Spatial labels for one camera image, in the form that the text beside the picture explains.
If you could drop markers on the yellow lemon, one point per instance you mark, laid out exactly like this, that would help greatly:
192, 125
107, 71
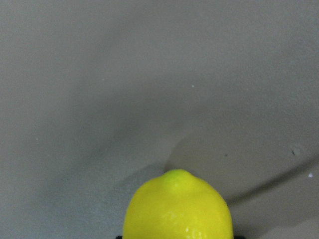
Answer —
177, 205

